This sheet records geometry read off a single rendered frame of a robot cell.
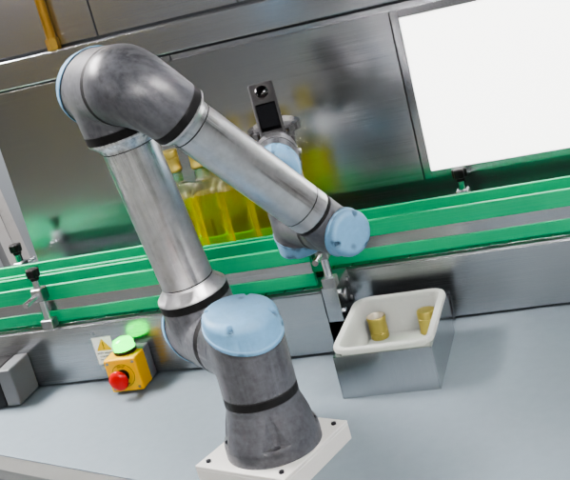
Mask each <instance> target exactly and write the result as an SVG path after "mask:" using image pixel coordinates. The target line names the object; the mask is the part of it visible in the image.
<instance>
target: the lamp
mask: <svg viewBox="0 0 570 480"><path fill-rule="evenodd" d="M112 348H113V353H114V355H115V356H125V355H128V354H130V353H132V352H134V351H135V350H136V345H135V343H134V341H133V338H132V337H131V336H129V335H124V336H120V337H118V338H116V339H115V340H114V341H113V342H112Z"/></svg>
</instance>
